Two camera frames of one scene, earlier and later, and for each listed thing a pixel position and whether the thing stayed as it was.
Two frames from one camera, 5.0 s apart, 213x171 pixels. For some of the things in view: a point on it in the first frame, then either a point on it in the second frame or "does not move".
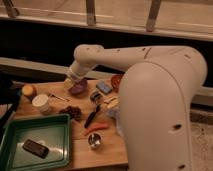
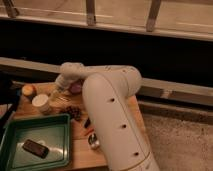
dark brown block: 35,148 does not move
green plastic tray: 36,143 does not move
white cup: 42,102 does not move
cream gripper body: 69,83 → 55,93
